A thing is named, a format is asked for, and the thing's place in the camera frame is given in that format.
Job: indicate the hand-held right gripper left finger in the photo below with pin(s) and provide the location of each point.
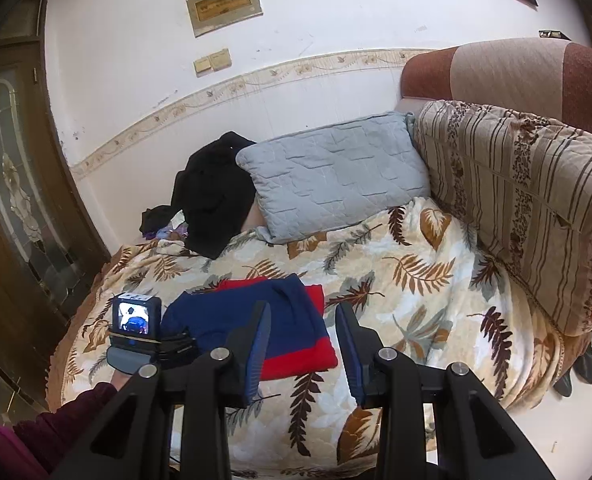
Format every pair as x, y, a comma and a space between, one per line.
256, 355

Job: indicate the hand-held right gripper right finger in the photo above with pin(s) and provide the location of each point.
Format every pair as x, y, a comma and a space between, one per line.
353, 360

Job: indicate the red and blue sweater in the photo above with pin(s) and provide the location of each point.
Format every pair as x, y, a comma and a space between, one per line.
286, 320

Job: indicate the person's left forearm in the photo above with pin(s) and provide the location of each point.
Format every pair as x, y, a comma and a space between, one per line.
66, 420

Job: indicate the leaf-print blanket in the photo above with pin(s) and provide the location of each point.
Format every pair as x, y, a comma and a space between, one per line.
415, 300

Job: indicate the purple cloth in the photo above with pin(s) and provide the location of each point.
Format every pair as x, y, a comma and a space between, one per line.
176, 231

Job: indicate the small dark cloth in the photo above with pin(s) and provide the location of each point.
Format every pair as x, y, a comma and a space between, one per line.
156, 217

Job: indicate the black garment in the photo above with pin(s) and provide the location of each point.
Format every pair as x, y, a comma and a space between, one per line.
216, 200

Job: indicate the grey quilted pillow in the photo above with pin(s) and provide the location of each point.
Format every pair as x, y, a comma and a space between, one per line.
336, 175

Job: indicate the wooden door with glass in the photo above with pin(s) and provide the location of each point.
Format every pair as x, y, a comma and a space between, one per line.
26, 185

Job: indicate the black shoe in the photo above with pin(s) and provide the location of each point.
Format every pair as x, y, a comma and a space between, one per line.
585, 365
564, 386

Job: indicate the striped sofa cushion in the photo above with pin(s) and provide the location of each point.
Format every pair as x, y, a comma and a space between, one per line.
515, 200

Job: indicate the brown sofa backrest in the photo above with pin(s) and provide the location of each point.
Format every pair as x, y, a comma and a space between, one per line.
500, 70

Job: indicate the small dark object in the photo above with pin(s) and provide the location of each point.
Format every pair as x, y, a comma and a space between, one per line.
553, 34

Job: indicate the beige wall switch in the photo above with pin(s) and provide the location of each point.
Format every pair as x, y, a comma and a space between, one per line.
203, 65
221, 58

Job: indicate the beige wall plaque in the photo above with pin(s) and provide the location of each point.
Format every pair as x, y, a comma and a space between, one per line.
223, 4

